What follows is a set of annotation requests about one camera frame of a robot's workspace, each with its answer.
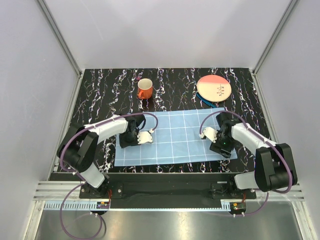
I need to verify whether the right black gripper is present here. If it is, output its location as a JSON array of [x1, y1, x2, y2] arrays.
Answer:
[[209, 129, 236, 159]]

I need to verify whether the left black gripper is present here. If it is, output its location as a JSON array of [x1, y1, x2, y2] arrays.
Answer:
[[119, 129, 142, 149]]

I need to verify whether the blue plastic knife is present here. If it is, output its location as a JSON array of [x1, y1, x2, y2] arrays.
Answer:
[[195, 92, 217, 108]]

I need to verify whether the blue checked cloth napkin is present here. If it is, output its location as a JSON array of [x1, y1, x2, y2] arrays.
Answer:
[[114, 108, 225, 167]]

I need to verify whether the pink and cream plate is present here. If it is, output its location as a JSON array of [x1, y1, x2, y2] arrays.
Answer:
[[196, 75, 232, 103]]

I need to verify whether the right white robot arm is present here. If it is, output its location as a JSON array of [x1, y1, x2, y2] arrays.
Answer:
[[209, 110, 298, 199]]

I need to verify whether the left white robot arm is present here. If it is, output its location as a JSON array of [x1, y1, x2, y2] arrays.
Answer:
[[56, 114, 146, 198]]

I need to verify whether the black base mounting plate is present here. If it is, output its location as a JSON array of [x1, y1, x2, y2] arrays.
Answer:
[[79, 172, 256, 200]]

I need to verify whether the orange ceramic mug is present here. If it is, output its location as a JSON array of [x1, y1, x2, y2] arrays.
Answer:
[[137, 78, 153, 100]]

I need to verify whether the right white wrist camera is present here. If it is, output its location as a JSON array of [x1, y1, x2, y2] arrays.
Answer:
[[199, 127, 218, 143]]

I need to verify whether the grey cable duct rail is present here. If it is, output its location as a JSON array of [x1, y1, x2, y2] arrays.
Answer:
[[44, 199, 231, 212]]

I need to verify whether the left aluminium frame post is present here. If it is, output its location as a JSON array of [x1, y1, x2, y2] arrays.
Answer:
[[35, 0, 82, 78]]

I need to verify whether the aluminium frame post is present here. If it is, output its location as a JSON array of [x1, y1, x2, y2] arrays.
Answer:
[[35, 0, 82, 78], [252, 0, 300, 76]]

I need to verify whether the right aluminium frame post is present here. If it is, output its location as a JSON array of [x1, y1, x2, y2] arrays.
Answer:
[[252, 0, 300, 76]]

